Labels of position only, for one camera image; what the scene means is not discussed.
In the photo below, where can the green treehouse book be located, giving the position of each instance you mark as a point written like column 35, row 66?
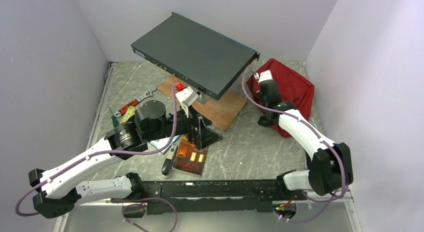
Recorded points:
column 129, row 113

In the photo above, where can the red handled adjustable wrench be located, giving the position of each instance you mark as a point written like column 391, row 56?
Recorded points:
column 148, row 93

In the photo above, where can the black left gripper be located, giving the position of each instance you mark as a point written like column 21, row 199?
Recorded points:
column 207, row 136

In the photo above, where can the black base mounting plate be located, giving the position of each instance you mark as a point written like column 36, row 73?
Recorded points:
column 260, row 195

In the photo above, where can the wooden base board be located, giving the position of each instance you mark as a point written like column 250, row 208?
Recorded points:
column 222, row 112

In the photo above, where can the red backpack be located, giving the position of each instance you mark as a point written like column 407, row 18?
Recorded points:
column 292, row 86

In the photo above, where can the green handled screwdriver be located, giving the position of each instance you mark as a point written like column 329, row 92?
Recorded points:
column 114, row 119

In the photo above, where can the beige black stapler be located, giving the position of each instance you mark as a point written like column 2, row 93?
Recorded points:
column 167, row 164

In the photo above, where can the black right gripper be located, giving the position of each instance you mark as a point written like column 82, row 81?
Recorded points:
column 261, row 98

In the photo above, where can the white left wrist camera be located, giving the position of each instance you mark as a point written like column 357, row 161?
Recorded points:
column 187, row 96

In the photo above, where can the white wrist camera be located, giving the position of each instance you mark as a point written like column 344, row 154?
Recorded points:
column 187, row 96
column 263, row 77

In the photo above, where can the dark DiCamillo book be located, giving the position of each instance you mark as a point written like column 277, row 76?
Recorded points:
column 188, row 159

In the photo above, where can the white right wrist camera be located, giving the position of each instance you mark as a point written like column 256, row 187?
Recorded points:
column 263, row 77

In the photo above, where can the light blue notebook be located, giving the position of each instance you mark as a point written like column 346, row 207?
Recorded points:
column 161, row 145

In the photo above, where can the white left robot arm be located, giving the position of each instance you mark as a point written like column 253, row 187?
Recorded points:
column 60, row 189

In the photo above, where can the metal stand bracket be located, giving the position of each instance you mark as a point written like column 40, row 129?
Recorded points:
column 202, row 97

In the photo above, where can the aluminium frame rail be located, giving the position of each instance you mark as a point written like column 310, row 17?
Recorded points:
column 108, row 80

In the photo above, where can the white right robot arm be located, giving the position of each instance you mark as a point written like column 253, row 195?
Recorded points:
column 329, row 164

